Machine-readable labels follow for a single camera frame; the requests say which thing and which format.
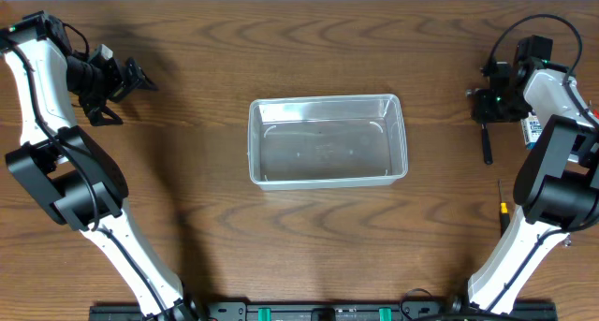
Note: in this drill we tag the clear plastic container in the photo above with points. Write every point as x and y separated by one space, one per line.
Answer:
335 141

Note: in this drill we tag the blue white cardboard box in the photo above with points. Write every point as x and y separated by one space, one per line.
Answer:
531 130

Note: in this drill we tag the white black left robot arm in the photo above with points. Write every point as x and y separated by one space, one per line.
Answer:
72 179

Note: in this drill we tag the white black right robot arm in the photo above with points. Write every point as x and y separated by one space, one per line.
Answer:
556 189

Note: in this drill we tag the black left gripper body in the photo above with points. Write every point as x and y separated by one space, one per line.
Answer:
115 84

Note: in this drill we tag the small claw hammer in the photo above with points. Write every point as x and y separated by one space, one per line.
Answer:
486 145

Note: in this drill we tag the black yellow screwdriver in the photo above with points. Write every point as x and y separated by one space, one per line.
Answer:
504 217

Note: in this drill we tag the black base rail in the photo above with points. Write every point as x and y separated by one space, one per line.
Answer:
239 311

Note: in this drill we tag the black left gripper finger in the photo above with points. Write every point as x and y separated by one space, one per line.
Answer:
135 78
102 116

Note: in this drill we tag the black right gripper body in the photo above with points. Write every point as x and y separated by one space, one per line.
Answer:
507 107

